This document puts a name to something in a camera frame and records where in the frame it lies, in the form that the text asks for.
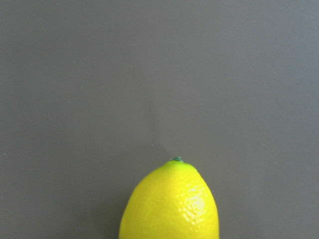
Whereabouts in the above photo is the yellow lemon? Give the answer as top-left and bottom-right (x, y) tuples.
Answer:
(118, 156), (220, 239)

